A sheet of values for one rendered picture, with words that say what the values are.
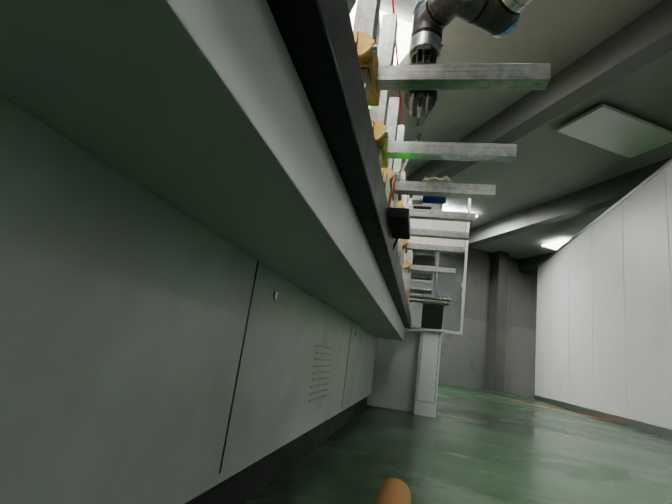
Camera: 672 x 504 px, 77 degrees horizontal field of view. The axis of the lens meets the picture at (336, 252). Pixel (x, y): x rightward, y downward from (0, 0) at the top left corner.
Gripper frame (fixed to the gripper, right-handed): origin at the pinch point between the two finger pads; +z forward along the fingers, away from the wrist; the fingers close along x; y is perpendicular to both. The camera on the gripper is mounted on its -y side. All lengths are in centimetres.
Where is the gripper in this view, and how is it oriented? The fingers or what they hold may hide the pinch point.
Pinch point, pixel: (418, 123)
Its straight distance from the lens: 125.4
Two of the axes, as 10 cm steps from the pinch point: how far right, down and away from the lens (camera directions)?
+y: -1.9, -2.5, -9.5
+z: -1.3, 9.6, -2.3
